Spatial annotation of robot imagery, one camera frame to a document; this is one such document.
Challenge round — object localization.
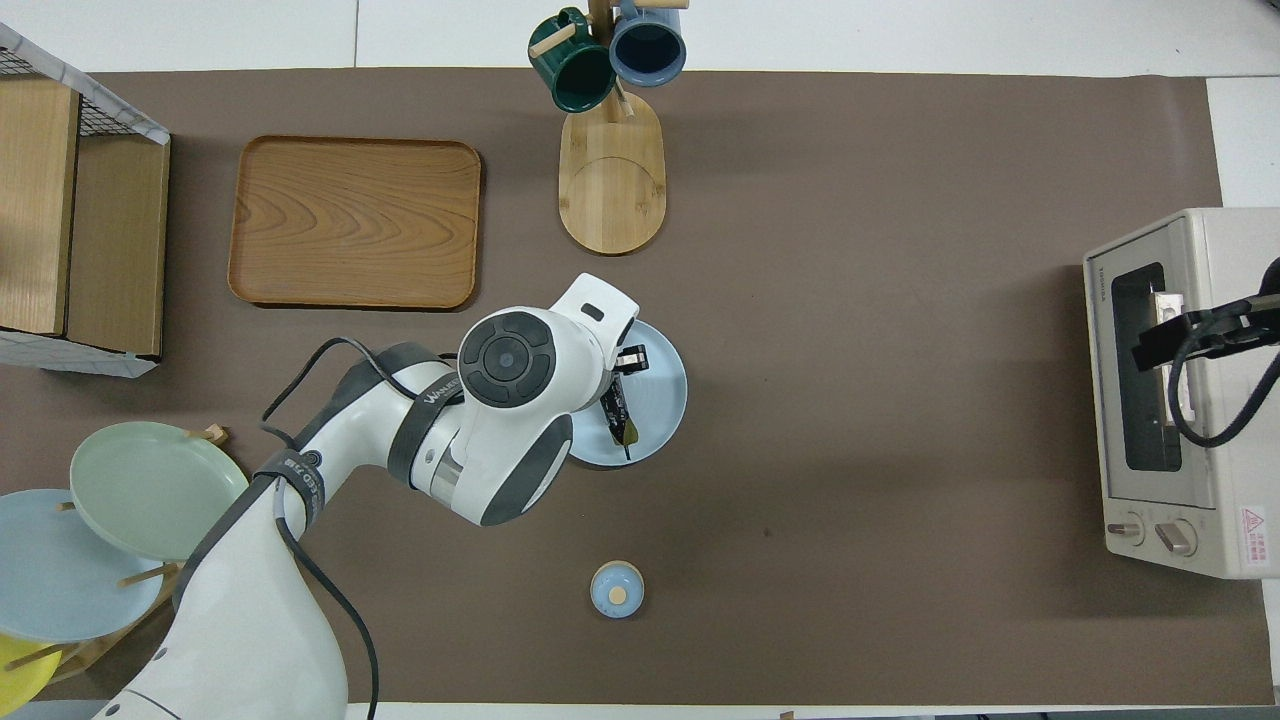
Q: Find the dark green mug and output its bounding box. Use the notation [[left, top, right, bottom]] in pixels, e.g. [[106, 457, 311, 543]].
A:
[[527, 7, 618, 114]]

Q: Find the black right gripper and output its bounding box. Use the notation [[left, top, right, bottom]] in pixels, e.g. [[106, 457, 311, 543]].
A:
[[1132, 255, 1280, 373]]

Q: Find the dark purple eggplant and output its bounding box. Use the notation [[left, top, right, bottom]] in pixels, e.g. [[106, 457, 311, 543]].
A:
[[602, 374, 642, 462]]

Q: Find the wooden serving tray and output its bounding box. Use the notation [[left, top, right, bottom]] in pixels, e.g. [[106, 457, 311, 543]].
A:
[[227, 135, 484, 312]]

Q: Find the cream toaster oven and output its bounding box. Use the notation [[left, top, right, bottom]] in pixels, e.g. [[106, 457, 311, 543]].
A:
[[1083, 207, 1280, 580]]

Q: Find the light blue plate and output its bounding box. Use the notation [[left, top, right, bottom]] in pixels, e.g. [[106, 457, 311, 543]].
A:
[[567, 318, 690, 469]]

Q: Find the light green plate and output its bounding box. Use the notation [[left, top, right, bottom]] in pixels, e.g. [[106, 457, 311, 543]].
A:
[[69, 420, 250, 563]]

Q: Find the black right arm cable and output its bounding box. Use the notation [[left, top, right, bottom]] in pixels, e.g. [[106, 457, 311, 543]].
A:
[[1167, 330, 1280, 449]]

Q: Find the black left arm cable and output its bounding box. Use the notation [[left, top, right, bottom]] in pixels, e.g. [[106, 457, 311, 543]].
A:
[[259, 336, 463, 720]]

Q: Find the wooden plate rack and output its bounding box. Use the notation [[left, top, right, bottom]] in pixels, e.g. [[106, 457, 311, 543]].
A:
[[0, 424, 228, 687]]

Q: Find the wooden mug tree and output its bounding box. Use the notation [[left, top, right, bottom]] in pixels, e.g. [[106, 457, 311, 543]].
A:
[[528, 0, 692, 257]]

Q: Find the pale blue racked plate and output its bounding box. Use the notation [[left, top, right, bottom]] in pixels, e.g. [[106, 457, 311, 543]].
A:
[[0, 488, 167, 645]]

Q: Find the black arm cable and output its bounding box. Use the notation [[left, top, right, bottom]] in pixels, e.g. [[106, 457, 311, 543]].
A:
[[1167, 330, 1280, 449], [259, 336, 463, 720]]

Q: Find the wooden stepped shelf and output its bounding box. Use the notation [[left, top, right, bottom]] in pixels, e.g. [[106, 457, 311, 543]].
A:
[[0, 77, 172, 359]]

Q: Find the brown table mat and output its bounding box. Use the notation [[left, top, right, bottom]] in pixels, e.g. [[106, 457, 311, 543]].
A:
[[0, 67, 1227, 706]]

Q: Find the blue mug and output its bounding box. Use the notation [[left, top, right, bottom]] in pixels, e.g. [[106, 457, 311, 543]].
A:
[[607, 0, 689, 89]]

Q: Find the yellow plate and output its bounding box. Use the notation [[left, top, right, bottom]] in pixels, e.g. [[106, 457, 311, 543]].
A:
[[0, 631, 64, 707]]

